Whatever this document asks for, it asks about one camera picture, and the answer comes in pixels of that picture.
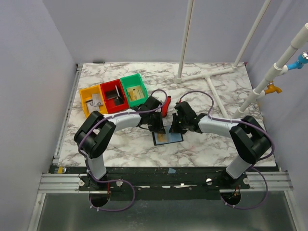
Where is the gold beige credit card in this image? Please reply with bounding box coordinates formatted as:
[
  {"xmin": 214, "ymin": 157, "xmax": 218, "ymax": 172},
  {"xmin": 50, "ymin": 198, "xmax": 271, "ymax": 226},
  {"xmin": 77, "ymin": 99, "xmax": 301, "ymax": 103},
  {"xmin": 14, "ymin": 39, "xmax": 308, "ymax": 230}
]
[{"xmin": 157, "ymin": 133, "xmax": 168, "ymax": 142}]

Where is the black leather card holder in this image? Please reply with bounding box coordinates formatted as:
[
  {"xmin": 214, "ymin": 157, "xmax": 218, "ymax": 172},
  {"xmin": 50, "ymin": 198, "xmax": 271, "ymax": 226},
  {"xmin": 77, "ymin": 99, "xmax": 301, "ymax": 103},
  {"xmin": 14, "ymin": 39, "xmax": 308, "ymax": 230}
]
[{"xmin": 152, "ymin": 132, "xmax": 183, "ymax": 146}]

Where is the white vip card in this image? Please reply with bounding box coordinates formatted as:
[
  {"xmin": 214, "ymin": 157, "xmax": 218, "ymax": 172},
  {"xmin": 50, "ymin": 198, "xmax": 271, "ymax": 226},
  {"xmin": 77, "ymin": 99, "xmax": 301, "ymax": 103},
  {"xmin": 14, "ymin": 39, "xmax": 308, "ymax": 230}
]
[{"xmin": 92, "ymin": 93, "xmax": 103, "ymax": 106}]

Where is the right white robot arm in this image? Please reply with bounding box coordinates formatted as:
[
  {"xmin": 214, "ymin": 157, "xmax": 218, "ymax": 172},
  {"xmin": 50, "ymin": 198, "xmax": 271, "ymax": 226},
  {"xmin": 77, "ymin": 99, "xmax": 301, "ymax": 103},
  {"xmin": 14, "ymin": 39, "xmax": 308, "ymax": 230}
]
[{"xmin": 169, "ymin": 101, "xmax": 273, "ymax": 189}]

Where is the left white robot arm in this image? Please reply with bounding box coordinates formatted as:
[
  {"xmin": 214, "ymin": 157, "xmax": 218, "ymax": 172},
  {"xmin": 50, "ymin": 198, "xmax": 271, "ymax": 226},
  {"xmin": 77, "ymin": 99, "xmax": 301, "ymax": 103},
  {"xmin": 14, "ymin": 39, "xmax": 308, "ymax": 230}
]
[{"xmin": 74, "ymin": 96, "xmax": 165, "ymax": 190}]

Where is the beige card in green bin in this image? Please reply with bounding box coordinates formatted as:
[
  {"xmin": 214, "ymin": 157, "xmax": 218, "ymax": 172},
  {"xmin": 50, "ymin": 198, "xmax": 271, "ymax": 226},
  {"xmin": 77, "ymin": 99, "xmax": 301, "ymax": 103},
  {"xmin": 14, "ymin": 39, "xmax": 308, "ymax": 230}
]
[{"xmin": 127, "ymin": 85, "xmax": 145, "ymax": 101}]

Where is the black card in red bin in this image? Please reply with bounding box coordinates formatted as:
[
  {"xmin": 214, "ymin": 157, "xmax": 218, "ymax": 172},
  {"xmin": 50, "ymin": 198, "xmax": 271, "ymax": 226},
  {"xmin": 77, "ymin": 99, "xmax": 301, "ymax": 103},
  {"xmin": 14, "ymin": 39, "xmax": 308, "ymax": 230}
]
[{"xmin": 105, "ymin": 90, "xmax": 119, "ymax": 100}]

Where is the card in yellow bin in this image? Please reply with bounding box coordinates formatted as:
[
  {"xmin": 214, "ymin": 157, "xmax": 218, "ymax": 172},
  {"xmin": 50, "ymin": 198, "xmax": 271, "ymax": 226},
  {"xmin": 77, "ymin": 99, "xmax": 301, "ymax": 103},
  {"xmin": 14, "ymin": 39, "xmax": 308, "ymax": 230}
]
[{"xmin": 86, "ymin": 101, "xmax": 100, "ymax": 114}]

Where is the red black utility knife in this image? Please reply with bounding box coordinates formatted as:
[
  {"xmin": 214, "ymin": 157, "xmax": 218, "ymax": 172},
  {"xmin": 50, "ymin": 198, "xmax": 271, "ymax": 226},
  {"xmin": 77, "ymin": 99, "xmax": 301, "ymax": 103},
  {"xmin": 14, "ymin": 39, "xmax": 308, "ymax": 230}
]
[{"xmin": 161, "ymin": 96, "xmax": 171, "ymax": 118}]

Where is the green plastic bin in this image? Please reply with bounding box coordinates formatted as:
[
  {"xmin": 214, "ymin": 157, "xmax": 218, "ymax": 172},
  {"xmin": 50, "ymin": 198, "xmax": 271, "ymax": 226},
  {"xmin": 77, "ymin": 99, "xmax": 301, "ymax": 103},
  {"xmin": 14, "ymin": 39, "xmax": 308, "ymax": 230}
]
[{"xmin": 120, "ymin": 73, "xmax": 148, "ymax": 107}]

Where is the red plastic bin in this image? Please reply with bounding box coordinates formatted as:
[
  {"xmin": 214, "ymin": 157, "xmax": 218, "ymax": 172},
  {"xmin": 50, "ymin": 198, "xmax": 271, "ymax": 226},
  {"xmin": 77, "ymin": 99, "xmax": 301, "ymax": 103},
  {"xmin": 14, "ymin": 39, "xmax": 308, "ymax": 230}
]
[{"xmin": 100, "ymin": 79, "xmax": 128, "ymax": 114}]

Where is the yellow plastic bin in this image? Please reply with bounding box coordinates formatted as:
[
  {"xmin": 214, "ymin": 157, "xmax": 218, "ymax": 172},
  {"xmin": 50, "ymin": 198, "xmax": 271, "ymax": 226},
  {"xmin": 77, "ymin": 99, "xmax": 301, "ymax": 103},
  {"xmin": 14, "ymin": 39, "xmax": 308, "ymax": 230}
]
[{"xmin": 79, "ymin": 85, "xmax": 108, "ymax": 118}]

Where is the yellow pipe fitting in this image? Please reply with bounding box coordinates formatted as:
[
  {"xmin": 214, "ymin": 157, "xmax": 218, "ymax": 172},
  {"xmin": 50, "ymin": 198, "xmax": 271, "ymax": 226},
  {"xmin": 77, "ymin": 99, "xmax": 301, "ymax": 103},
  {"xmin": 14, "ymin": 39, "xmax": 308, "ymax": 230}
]
[{"xmin": 264, "ymin": 81, "xmax": 282, "ymax": 95}]

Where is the white pipe with blue fitting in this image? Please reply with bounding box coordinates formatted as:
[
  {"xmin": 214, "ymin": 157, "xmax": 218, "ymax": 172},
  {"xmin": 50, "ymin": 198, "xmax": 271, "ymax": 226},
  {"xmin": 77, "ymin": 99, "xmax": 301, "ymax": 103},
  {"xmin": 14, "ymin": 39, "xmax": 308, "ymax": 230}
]
[{"xmin": 232, "ymin": 24, "xmax": 308, "ymax": 118}]

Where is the white pvc pipe frame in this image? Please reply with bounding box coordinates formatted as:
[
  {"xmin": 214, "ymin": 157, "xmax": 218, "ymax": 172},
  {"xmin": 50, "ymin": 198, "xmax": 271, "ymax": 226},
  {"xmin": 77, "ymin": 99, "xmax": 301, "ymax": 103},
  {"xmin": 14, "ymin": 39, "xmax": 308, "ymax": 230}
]
[{"xmin": 174, "ymin": 0, "xmax": 271, "ymax": 119}]

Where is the black metal base rail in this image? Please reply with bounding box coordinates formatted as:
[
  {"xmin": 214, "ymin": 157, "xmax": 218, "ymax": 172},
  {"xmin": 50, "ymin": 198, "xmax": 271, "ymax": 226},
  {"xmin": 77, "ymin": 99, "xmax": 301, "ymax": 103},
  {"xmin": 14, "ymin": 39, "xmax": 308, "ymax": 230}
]
[{"xmin": 64, "ymin": 167, "xmax": 250, "ymax": 201}]

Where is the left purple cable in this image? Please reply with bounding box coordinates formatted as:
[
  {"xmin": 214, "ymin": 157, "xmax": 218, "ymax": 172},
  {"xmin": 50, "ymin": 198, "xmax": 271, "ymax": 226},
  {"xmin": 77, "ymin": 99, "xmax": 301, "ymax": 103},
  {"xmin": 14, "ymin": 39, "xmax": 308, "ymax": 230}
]
[{"xmin": 78, "ymin": 89, "xmax": 168, "ymax": 212}]

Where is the aluminium extrusion rail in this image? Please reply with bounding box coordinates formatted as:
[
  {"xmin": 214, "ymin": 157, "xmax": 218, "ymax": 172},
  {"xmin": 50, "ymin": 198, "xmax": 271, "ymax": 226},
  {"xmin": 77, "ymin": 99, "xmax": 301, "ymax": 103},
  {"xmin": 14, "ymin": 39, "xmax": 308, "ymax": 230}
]
[{"xmin": 38, "ymin": 172, "xmax": 294, "ymax": 194}]

